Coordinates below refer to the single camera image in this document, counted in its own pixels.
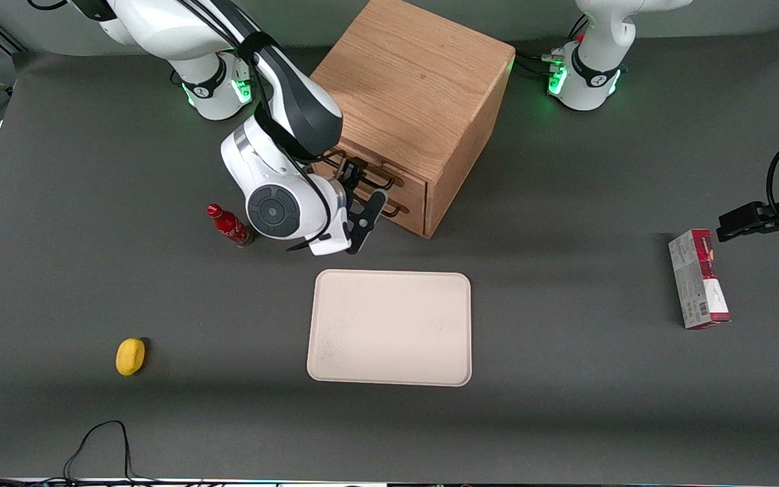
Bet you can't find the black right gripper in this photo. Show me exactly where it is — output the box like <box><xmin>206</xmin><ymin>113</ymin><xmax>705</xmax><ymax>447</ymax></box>
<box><xmin>333</xmin><ymin>156</ymin><xmax>371</xmax><ymax>216</ymax></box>

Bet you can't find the black metal drawer handle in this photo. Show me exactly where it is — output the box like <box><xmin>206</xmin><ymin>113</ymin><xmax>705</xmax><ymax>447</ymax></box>
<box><xmin>352</xmin><ymin>193</ymin><xmax>410</xmax><ymax>219</ymax></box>
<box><xmin>318</xmin><ymin>150</ymin><xmax>406</xmax><ymax>192</ymax></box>

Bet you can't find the wooden drawer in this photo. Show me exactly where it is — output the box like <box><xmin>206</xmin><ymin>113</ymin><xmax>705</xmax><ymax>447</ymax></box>
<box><xmin>346</xmin><ymin>181</ymin><xmax>429</xmax><ymax>239</ymax></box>
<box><xmin>315</xmin><ymin>139</ymin><xmax>428</xmax><ymax>205</ymax></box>

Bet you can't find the wooden drawer cabinet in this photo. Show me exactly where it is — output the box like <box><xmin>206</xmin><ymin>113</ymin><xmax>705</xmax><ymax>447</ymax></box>
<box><xmin>308</xmin><ymin>0</ymin><xmax>516</xmax><ymax>239</ymax></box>

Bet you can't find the red and grey carton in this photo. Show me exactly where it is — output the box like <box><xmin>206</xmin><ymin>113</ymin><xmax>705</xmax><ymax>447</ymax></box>
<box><xmin>668</xmin><ymin>229</ymin><xmax>732</xmax><ymax>331</ymax></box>

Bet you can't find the red cola bottle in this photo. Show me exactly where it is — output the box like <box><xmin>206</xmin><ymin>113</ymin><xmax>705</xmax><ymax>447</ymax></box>
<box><xmin>206</xmin><ymin>202</ymin><xmax>254</xmax><ymax>248</ymax></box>

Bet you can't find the beige plastic tray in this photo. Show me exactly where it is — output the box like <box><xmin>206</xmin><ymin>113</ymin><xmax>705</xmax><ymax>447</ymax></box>
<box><xmin>306</xmin><ymin>269</ymin><xmax>473</xmax><ymax>388</ymax></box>

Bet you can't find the yellow lemon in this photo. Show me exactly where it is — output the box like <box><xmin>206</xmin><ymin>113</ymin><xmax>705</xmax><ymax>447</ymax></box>
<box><xmin>116</xmin><ymin>338</ymin><xmax>147</xmax><ymax>377</ymax></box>

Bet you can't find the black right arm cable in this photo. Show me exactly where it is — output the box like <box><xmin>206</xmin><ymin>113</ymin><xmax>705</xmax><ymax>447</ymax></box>
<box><xmin>28</xmin><ymin>0</ymin><xmax>336</xmax><ymax>253</ymax></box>

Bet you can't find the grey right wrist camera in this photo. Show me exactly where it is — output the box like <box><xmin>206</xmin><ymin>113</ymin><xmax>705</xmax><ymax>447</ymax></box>
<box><xmin>346</xmin><ymin>189</ymin><xmax>390</xmax><ymax>256</ymax></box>

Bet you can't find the black looped table cable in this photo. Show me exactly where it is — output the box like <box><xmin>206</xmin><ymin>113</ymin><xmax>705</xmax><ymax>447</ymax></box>
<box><xmin>62</xmin><ymin>419</ymin><xmax>160</xmax><ymax>485</ymax></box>

